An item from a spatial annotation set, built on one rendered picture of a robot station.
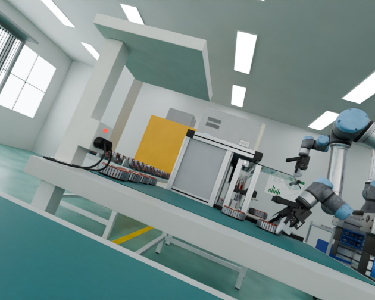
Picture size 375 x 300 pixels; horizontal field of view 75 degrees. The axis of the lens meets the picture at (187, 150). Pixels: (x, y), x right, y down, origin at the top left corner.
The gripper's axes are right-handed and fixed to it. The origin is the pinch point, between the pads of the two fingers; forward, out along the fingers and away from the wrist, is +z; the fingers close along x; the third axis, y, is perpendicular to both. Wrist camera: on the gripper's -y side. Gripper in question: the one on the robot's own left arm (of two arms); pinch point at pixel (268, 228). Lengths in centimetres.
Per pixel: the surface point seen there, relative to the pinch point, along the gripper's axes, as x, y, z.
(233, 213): -1.9, -15.8, 8.2
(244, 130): 35, -39, -33
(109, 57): -36, -87, 10
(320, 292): -59, -8, 10
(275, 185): 534, 151, -179
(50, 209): -38, -61, 51
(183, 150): 28, -53, 4
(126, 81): 391, -259, -34
